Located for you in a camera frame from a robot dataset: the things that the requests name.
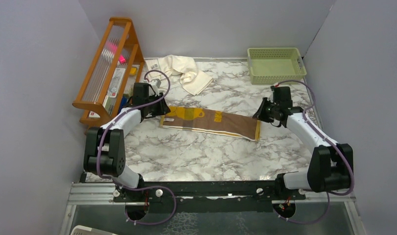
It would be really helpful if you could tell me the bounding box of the wooden rack with rods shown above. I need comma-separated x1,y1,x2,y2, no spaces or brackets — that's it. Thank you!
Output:
72,17,145,128

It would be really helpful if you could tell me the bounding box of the green perforated plastic basket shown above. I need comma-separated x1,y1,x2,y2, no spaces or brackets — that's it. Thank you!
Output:
247,47,307,85

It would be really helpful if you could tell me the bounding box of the white tray corner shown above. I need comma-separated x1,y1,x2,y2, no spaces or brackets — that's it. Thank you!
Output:
70,225,116,235

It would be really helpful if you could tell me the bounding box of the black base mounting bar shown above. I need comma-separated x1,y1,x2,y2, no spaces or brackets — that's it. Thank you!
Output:
113,180,306,213

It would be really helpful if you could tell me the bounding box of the yellow brown bear towel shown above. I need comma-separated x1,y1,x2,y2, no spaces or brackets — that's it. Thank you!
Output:
160,106,261,141

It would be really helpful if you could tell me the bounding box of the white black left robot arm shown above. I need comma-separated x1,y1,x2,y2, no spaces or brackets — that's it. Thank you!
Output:
83,79,170,201

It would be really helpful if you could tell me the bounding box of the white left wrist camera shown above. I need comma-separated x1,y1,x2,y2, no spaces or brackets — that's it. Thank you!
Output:
149,79,161,93

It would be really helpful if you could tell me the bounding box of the cream white towel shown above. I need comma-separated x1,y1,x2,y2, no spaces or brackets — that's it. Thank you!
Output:
146,55,213,95

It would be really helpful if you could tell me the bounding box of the blue item in rack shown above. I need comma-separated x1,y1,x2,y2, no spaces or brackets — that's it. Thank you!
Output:
118,96,128,114

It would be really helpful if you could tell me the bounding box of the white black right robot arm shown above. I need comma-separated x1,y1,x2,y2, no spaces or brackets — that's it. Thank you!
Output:
253,85,354,199

